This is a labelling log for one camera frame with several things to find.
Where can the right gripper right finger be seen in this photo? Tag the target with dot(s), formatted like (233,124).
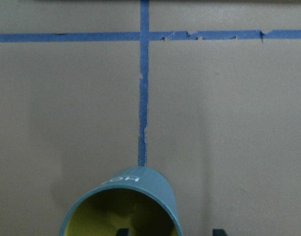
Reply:
(219,232)

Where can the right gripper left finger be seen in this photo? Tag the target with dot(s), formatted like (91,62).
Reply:
(123,232)

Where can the blue mug yellow inside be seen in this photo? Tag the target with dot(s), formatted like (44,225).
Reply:
(138,198)

